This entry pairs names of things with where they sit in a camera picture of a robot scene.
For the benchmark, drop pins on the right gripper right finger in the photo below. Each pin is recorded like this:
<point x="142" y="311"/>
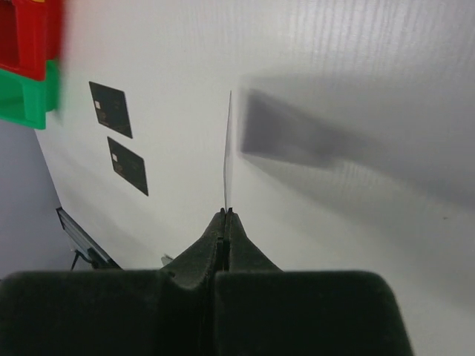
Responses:
<point x="261" y="310"/>

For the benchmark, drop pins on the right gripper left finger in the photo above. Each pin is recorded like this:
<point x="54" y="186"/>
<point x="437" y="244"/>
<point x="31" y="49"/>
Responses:
<point x="167" y="311"/>

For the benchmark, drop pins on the dark credit card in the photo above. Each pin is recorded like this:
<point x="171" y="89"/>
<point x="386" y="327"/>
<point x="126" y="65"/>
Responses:
<point x="111" y="108"/>
<point x="128" y="165"/>

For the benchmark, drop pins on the white VIP card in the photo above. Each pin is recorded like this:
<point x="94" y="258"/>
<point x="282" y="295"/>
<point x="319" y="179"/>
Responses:
<point x="227" y="158"/>

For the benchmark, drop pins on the green plastic bin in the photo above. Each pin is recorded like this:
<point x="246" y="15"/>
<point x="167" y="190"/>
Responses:
<point x="25" y="101"/>

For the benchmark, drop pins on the red plastic bin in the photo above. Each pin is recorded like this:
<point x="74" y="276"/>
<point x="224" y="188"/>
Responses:
<point x="31" y="36"/>

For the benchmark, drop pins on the aluminium rail frame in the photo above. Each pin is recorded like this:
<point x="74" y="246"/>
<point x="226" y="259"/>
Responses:
<point x="83" y="246"/>

